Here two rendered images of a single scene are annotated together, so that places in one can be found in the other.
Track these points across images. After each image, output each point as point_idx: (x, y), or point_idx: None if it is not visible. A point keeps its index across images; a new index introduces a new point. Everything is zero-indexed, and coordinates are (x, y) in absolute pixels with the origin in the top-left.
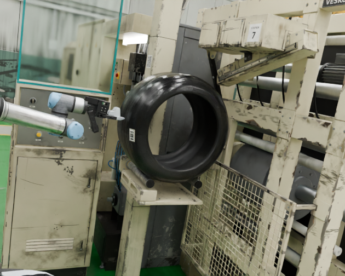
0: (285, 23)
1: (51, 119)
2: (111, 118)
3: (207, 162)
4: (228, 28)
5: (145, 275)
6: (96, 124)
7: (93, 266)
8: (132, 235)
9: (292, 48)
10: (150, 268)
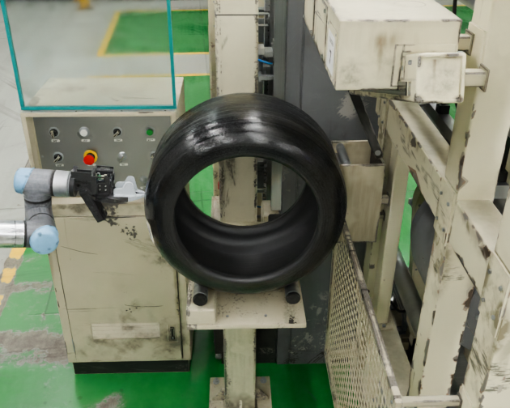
0: (393, 30)
1: None
2: (118, 201)
3: (302, 265)
4: (318, 11)
5: (282, 379)
6: (97, 210)
7: (206, 354)
8: (232, 337)
9: (404, 92)
10: (296, 364)
